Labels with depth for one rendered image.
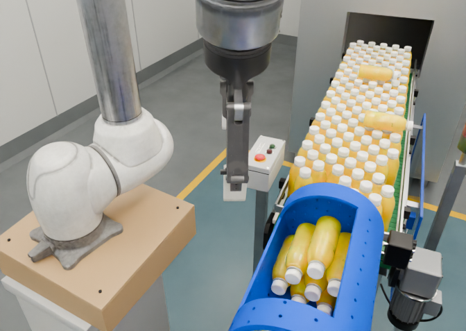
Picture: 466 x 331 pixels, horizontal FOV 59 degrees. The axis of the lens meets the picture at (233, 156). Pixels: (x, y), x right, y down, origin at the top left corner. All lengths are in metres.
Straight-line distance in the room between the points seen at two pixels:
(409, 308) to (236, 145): 1.29
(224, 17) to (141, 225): 0.86
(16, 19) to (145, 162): 2.64
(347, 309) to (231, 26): 0.65
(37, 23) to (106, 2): 2.80
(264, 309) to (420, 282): 0.79
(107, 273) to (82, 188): 0.22
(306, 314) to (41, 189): 0.63
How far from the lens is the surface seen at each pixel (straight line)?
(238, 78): 0.46
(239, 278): 2.48
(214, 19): 0.42
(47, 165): 1.02
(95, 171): 1.05
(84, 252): 1.15
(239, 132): 0.46
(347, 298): 0.92
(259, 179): 1.43
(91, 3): 0.95
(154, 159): 1.13
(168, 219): 1.20
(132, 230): 1.19
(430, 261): 1.56
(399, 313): 1.70
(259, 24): 0.42
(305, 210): 1.22
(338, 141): 1.62
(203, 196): 3.01
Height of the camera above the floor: 1.92
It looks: 34 degrees down
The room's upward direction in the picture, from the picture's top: straight up
